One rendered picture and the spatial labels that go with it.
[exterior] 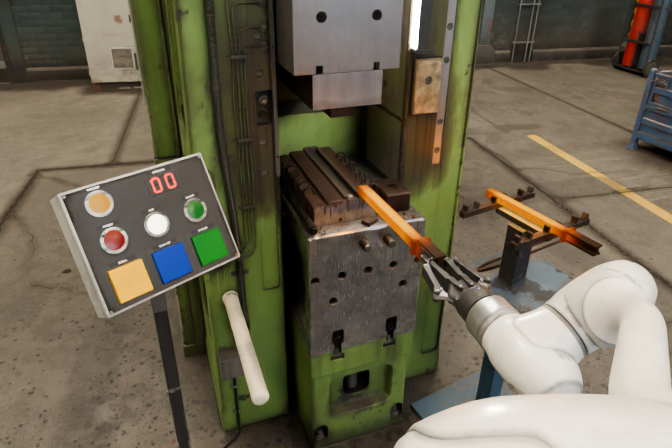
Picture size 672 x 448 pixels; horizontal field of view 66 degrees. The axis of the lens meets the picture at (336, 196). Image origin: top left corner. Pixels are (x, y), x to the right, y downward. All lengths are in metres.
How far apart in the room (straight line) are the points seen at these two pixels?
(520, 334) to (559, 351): 0.06
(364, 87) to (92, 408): 1.68
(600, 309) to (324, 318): 0.96
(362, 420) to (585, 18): 8.01
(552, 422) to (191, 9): 1.25
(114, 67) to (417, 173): 5.46
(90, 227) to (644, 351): 1.01
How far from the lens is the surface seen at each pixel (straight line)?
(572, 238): 1.59
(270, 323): 1.87
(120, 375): 2.50
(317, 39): 1.34
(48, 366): 2.67
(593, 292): 0.90
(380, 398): 2.06
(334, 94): 1.39
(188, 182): 1.29
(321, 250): 1.50
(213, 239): 1.29
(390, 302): 1.72
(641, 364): 0.68
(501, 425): 0.33
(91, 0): 6.77
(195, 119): 1.47
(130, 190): 1.24
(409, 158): 1.73
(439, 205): 1.89
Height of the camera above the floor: 1.68
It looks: 27 degrees down
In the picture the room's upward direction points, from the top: 1 degrees clockwise
